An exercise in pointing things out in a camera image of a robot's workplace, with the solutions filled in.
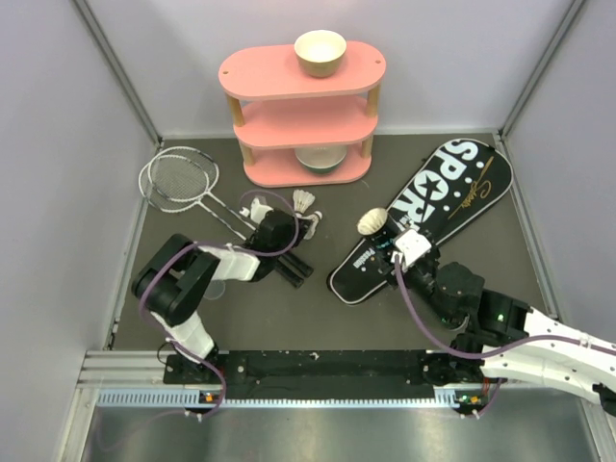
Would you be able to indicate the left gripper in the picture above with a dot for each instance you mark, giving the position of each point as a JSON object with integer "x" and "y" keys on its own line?
{"x": 303, "y": 225}

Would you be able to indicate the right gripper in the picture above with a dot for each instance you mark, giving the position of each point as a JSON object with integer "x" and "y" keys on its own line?
{"x": 391, "y": 270}

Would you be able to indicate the white shuttlecock top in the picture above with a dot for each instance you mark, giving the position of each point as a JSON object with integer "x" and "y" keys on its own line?
{"x": 302, "y": 200}

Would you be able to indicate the white shuttlecock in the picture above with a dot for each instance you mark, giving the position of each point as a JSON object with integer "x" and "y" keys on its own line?
{"x": 313, "y": 226}
{"x": 302, "y": 200}

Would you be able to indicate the black shuttlecock tube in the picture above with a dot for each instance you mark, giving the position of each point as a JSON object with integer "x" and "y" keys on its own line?
{"x": 380, "y": 230}

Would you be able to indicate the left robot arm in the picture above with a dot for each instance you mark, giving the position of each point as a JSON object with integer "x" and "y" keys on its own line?
{"x": 174, "y": 281}

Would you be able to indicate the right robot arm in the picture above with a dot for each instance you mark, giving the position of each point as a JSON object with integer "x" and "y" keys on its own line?
{"x": 500, "y": 336}

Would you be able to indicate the badminton racket upper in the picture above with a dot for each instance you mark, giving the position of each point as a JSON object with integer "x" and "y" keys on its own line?
{"x": 284, "y": 261}

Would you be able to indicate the badminton racket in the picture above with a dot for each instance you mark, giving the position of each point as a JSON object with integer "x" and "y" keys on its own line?
{"x": 284, "y": 261}
{"x": 174, "y": 183}

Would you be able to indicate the badminton racket lower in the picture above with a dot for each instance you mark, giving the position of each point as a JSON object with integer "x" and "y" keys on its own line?
{"x": 174, "y": 183}

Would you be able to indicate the green bowl on bottom shelf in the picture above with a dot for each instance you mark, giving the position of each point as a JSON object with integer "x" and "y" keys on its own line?
{"x": 321, "y": 160}

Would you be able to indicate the clear tube lid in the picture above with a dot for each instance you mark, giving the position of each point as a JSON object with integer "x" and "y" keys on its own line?
{"x": 215, "y": 290}

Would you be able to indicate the pink three-tier shelf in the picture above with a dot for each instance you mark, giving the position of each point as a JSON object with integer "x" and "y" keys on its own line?
{"x": 277, "y": 108}

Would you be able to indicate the black racket bag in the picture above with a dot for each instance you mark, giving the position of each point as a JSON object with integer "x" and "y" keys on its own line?
{"x": 457, "y": 183}

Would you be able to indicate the cream bowl on top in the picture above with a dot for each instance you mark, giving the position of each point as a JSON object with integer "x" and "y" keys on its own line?
{"x": 320, "y": 52}

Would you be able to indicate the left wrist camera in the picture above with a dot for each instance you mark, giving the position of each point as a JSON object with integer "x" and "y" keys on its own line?
{"x": 257, "y": 211}

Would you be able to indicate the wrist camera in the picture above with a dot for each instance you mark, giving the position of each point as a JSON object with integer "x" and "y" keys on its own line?
{"x": 257, "y": 211}
{"x": 409, "y": 247}

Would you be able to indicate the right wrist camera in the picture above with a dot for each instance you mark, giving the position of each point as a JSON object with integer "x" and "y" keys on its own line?
{"x": 409, "y": 247}

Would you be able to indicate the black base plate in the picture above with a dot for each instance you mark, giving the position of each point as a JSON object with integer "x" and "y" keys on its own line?
{"x": 342, "y": 374}

